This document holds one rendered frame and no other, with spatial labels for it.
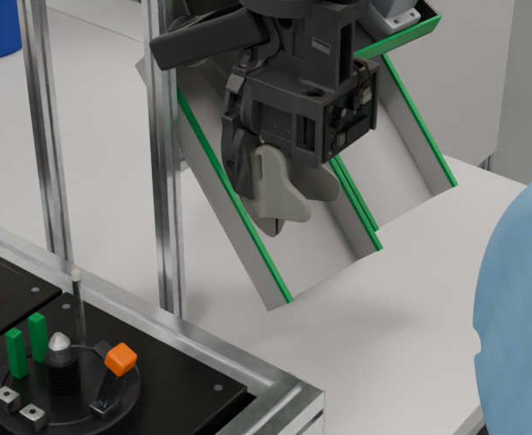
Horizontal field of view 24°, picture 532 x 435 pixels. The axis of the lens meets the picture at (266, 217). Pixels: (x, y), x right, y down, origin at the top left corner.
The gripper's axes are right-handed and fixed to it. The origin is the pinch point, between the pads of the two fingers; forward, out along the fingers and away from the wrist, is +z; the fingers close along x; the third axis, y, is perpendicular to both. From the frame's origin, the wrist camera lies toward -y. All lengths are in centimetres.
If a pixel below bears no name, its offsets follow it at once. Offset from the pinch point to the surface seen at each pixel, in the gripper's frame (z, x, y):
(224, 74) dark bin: 0.2, 16.0, -17.0
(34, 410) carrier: 22.7, -10.0, -18.0
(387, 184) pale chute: 21.6, 38.1, -12.4
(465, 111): 87, 161, -67
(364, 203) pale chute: 19.2, 30.4, -10.4
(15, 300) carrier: 26.3, 2.6, -34.3
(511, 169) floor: 123, 199, -71
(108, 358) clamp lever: 16.5, -6.0, -12.2
